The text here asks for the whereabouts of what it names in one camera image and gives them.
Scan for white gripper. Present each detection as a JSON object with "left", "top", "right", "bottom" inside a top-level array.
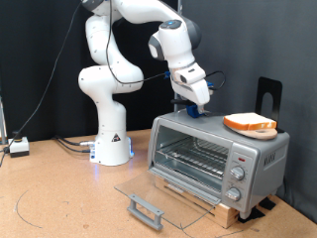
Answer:
[{"left": 171, "top": 62, "right": 213, "bottom": 115}]

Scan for white bread slice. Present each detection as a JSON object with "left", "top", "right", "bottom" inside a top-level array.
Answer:
[{"left": 223, "top": 112, "right": 277, "bottom": 131}]

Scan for glass oven door with handle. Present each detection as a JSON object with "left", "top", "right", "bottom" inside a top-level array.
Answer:
[{"left": 113, "top": 166, "right": 223, "bottom": 232}]

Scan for large silver oven knob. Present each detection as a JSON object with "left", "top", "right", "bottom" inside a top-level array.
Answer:
[{"left": 230, "top": 165, "right": 247, "bottom": 181}]

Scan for small silver oven knob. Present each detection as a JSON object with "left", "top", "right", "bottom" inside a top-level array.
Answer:
[{"left": 225, "top": 186, "right": 242, "bottom": 202}]

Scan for silver toaster oven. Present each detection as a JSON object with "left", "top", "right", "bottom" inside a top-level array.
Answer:
[{"left": 147, "top": 106, "right": 291, "bottom": 220}]

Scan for vertical metal pole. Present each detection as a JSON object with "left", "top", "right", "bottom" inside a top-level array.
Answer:
[{"left": 173, "top": 0, "right": 184, "bottom": 113}]

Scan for black metal bookend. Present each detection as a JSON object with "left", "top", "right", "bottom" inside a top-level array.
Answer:
[{"left": 255, "top": 76, "right": 284, "bottom": 134}]

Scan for round wooden cutting board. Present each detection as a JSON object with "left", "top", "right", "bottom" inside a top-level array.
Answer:
[{"left": 227, "top": 126, "right": 279, "bottom": 141}]

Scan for grey backdrop curtain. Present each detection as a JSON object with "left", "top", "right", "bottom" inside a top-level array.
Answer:
[{"left": 179, "top": 0, "right": 317, "bottom": 226}]

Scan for light wooden block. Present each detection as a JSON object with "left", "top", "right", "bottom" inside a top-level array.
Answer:
[{"left": 155, "top": 175, "right": 240, "bottom": 230}]

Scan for black foam pad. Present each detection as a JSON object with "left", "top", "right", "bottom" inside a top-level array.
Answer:
[
  {"left": 259, "top": 196, "right": 277, "bottom": 211},
  {"left": 237, "top": 206, "right": 266, "bottom": 224}
]

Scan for black backdrop curtain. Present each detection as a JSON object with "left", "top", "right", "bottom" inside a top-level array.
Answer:
[{"left": 0, "top": 0, "right": 181, "bottom": 144}]

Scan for white emergency stop box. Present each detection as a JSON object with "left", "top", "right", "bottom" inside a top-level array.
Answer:
[{"left": 8, "top": 131, "right": 30, "bottom": 159}]

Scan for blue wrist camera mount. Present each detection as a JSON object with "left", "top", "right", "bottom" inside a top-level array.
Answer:
[{"left": 206, "top": 80, "right": 216, "bottom": 97}]

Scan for metal wire oven rack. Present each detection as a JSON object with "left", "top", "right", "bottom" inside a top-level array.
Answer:
[{"left": 155, "top": 136, "right": 230, "bottom": 181}]

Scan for black cable with silver connector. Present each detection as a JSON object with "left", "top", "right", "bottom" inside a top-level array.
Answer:
[{"left": 53, "top": 134, "right": 97, "bottom": 148}]

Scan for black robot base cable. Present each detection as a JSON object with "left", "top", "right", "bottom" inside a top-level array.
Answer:
[{"left": 56, "top": 138, "right": 93, "bottom": 154}]

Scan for black hanging cable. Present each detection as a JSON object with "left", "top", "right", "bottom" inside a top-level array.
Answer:
[{"left": 0, "top": 1, "right": 82, "bottom": 165}]

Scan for metal frame leg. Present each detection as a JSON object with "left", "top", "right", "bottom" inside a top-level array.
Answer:
[{"left": 0, "top": 95, "right": 7, "bottom": 147}]

